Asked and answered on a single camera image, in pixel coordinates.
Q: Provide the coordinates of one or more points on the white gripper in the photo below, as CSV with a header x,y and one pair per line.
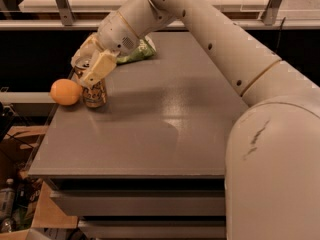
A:
x,y
116,34

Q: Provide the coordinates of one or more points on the orange LaCroix soda can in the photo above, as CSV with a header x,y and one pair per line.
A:
x,y
96,95

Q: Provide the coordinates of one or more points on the orange fruit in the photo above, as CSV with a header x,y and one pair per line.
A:
x,y
65,92

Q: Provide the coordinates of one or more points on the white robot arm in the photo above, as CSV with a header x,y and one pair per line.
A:
x,y
272,161

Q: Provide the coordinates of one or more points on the green chip bag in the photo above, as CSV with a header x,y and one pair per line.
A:
x,y
145,50

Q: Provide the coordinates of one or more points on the upper grey drawer front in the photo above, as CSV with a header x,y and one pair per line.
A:
x,y
140,203

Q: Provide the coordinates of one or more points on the grey drawer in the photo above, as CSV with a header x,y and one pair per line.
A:
x,y
145,230
140,203

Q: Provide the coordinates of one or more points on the brown cardboard box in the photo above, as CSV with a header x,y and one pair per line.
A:
x,y
35,214

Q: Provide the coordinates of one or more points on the clear plastic bottle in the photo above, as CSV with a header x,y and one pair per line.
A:
x,y
7,197

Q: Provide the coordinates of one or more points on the lower grey drawer front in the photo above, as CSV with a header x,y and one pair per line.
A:
x,y
145,230

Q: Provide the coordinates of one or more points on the left metal shelf bracket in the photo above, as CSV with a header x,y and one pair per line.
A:
x,y
65,12

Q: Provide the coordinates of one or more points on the metal shelf bracket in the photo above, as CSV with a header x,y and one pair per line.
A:
x,y
65,12
269,15

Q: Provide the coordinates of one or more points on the right metal shelf bracket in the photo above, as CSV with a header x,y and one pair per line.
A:
x,y
269,15

